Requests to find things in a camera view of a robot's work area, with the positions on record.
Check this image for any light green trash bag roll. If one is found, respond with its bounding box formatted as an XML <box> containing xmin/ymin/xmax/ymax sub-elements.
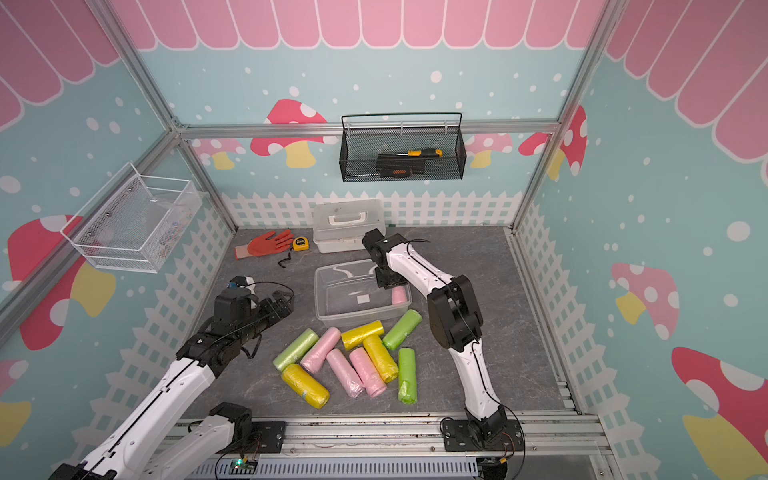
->
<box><xmin>382</xmin><ymin>309</ymin><xmax>422</xmax><ymax>351</ymax></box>

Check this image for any black wire mesh basket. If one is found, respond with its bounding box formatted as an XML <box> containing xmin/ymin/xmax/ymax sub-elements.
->
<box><xmin>339</xmin><ymin>112</ymin><xmax>467</xmax><ymax>182</ymax></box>

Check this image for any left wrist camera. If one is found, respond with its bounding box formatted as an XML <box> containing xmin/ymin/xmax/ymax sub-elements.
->
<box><xmin>229</xmin><ymin>276</ymin><xmax>255</xmax><ymax>295</ymax></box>

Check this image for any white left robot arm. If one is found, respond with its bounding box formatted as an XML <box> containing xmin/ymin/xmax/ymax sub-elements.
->
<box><xmin>51</xmin><ymin>277</ymin><xmax>295</xmax><ymax>479</ymax></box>

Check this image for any red work glove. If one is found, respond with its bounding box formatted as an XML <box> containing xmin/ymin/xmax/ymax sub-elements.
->
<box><xmin>234</xmin><ymin>230</ymin><xmax>294</xmax><ymax>260</ymax></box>

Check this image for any yellow black screwdriver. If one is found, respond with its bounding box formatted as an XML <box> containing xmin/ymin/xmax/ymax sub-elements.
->
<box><xmin>377</xmin><ymin>148</ymin><xmax>443</xmax><ymax>159</ymax></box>

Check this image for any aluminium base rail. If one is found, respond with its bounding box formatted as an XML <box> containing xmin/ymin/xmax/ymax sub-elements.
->
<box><xmin>161</xmin><ymin>410</ymin><xmax>613</xmax><ymax>463</ymax></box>

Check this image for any yellow tape measure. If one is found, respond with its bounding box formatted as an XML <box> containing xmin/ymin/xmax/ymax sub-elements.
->
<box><xmin>292</xmin><ymin>236</ymin><xmax>310</xmax><ymax>251</ymax></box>

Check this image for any clear plastic storage box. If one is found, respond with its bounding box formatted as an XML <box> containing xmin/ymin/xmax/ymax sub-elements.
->
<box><xmin>314</xmin><ymin>260</ymin><xmax>412</xmax><ymax>330</ymax></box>

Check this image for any white plastic tool case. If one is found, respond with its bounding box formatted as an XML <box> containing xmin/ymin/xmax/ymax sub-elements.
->
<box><xmin>312</xmin><ymin>199</ymin><xmax>386</xmax><ymax>254</ymax></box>

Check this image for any green circuit board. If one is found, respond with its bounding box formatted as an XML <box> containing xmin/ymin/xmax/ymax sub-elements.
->
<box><xmin>227</xmin><ymin>458</ymin><xmax>258</xmax><ymax>475</ymax></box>

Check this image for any bright green trash bag roll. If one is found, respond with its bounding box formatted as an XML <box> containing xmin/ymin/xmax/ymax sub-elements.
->
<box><xmin>398</xmin><ymin>348</ymin><xmax>418</xmax><ymax>405</ymax></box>

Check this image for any pale green trash bag roll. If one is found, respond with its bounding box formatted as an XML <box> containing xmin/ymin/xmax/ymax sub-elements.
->
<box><xmin>273</xmin><ymin>328</ymin><xmax>319</xmax><ymax>372</ymax></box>

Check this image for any white wire mesh basket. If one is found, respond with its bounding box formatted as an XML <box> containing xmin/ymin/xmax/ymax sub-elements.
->
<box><xmin>60</xmin><ymin>163</ymin><xmax>202</xmax><ymax>274</ymax></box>

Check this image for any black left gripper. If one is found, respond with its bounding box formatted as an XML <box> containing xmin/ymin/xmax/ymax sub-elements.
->
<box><xmin>236</xmin><ymin>290</ymin><xmax>295</xmax><ymax>345</ymax></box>

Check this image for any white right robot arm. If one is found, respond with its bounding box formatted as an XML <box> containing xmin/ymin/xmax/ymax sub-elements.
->
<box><xmin>362</xmin><ymin>229</ymin><xmax>525</xmax><ymax>453</ymax></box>

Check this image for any black tool with orange label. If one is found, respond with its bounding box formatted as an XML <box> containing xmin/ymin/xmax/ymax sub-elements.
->
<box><xmin>375</xmin><ymin>157</ymin><xmax>425</xmax><ymax>179</ymax></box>

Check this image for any pink trash bag roll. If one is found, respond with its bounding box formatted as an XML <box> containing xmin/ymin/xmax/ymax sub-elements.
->
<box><xmin>391</xmin><ymin>286</ymin><xmax>408</xmax><ymax>305</ymax></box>
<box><xmin>326</xmin><ymin>348</ymin><xmax>365</xmax><ymax>398</ymax></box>
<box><xmin>300</xmin><ymin>327</ymin><xmax>341</xmax><ymax>374</ymax></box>
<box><xmin>349</xmin><ymin>348</ymin><xmax>386</xmax><ymax>398</ymax></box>

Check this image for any yellow trash bag roll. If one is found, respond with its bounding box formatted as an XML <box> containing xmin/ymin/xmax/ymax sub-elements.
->
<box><xmin>363</xmin><ymin>335</ymin><xmax>399</xmax><ymax>383</ymax></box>
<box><xmin>341</xmin><ymin>320</ymin><xmax>385</xmax><ymax>351</ymax></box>
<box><xmin>281</xmin><ymin>363</ymin><xmax>330</xmax><ymax>409</ymax></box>

